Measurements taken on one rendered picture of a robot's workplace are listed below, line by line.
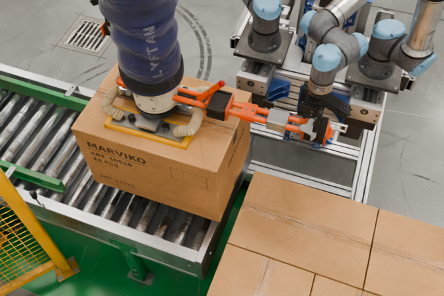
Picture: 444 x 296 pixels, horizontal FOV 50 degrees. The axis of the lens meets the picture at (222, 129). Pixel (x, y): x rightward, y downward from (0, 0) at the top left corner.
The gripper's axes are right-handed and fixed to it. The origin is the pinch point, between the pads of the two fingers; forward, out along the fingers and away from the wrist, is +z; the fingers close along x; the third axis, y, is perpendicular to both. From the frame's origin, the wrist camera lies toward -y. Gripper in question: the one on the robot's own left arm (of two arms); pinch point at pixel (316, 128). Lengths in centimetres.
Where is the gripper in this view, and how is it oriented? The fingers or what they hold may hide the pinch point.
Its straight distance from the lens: 165.7
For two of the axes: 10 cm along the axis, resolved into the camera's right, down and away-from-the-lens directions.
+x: -3.3, 7.5, -5.7
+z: 0.0, 6.1, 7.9
